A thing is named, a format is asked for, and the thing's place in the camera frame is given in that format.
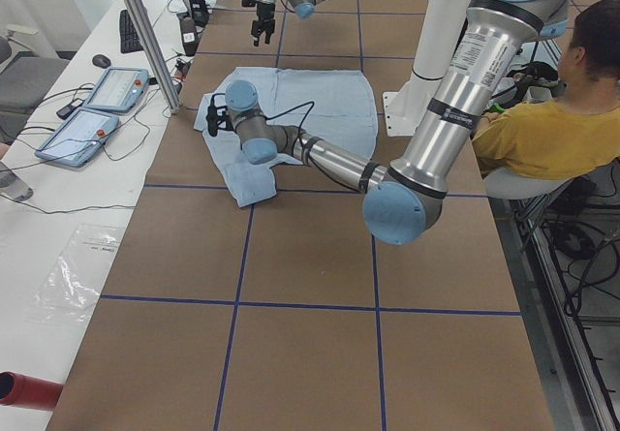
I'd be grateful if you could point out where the far blue teach pendant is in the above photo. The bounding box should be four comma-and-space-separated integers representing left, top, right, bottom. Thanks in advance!
83, 66, 149, 113

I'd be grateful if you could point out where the white stool seat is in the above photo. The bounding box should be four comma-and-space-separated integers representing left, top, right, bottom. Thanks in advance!
483, 168, 571, 200

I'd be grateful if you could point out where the aluminium frame post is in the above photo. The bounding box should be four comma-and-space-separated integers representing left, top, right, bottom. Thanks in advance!
124, 0, 181, 114

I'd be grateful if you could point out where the black smartphone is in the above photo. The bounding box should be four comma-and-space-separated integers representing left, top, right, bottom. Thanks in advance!
56, 103, 81, 120

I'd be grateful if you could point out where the red cylinder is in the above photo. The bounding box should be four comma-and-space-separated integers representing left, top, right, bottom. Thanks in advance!
1, 372, 63, 412

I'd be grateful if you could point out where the black keyboard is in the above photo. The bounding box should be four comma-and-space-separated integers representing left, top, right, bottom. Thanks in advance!
119, 10, 143, 54

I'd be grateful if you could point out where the clear plastic bag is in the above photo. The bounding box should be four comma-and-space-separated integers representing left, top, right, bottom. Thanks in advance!
25, 224, 126, 325

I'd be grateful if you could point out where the black computer mouse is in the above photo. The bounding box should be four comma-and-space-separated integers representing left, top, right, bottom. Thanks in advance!
91, 54, 111, 69

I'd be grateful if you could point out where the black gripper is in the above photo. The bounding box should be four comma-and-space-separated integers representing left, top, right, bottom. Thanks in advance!
251, 2, 275, 46
205, 94, 233, 134

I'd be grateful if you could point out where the light blue button-up shirt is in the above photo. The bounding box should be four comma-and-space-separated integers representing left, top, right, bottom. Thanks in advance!
194, 67, 379, 207

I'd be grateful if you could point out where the person in yellow shirt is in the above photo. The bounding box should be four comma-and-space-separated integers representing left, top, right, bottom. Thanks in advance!
472, 0, 619, 180

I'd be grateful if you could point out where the blue teach pendant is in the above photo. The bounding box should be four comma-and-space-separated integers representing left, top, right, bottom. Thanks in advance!
35, 108, 120, 168
83, 66, 149, 113

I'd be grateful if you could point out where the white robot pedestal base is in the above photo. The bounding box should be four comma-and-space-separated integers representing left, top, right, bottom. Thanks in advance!
383, 0, 470, 137

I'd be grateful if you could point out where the near blue teach pendant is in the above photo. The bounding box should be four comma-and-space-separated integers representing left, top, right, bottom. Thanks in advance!
35, 108, 120, 168

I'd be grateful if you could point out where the grey office chair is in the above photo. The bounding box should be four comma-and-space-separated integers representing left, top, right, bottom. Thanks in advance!
0, 23, 69, 141

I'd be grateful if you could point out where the green handled tool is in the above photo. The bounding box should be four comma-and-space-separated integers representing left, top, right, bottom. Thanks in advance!
485, 103, 506, 113

